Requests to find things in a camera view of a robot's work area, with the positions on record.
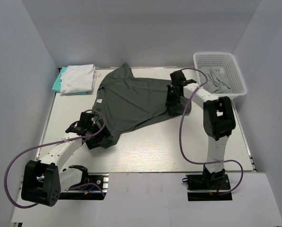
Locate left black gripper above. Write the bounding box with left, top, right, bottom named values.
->
left=86, top=119, right=113, bottom=149

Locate dark grey t-shirt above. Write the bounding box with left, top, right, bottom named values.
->
left=93, top=63, right=188, bottom=148

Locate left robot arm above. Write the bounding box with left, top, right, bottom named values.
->
left=21, top=110, right=111, bottom=207

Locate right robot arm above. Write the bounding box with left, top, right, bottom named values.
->
left=166, top=70, right=236, bottom=189

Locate light grey t-shirt in basket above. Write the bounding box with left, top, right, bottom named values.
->
left=200, top=67, right=231, bottom=94

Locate folded white t-shirt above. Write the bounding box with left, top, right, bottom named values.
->
left=60, top=63, right=96, bottom=96

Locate folded teal t-shirt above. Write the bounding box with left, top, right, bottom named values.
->
left=51, top=66, right=90, bottom=96

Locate white plastic basket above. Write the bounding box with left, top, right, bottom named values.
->
left=193, top=52, right=247, bottom=99

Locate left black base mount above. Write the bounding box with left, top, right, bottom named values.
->
left=60, top=174, right=109, bottom=201

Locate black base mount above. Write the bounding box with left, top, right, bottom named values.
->
left=182, top=173, right=232, bottom=201
left=60, top=174, right=109, bottom=201

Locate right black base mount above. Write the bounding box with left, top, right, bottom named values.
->
left=182, top=173, right=232, bottom=201

